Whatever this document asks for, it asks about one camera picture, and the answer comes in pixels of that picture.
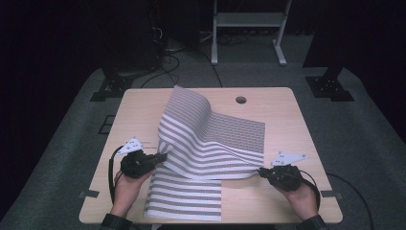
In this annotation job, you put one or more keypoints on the black tape square outline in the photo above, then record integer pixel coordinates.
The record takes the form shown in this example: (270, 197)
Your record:
(102, 127)

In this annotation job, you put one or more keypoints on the white metal stand frame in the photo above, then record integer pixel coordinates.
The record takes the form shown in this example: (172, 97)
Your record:
(249, 19)

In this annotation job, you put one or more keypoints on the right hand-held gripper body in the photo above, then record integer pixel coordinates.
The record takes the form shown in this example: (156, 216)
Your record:
(285, 177)

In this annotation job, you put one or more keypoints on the person's left hand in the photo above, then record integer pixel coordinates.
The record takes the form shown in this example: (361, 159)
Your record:
(126, 195)

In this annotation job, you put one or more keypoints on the grey white striped cloth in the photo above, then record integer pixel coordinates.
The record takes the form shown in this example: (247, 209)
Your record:
(198, 147)

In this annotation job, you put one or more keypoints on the grey tape strip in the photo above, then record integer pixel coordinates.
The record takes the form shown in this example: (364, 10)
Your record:
(332, 193)
(88, 193)

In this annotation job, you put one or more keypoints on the black metal stand base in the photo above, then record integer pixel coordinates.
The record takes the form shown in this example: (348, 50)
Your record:
(330, 86)
(111, 86)

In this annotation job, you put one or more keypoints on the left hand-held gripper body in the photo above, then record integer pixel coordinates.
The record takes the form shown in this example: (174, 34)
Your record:
(135, 164)

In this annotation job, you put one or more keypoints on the person's right hand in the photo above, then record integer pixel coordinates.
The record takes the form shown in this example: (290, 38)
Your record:
(304, 201)

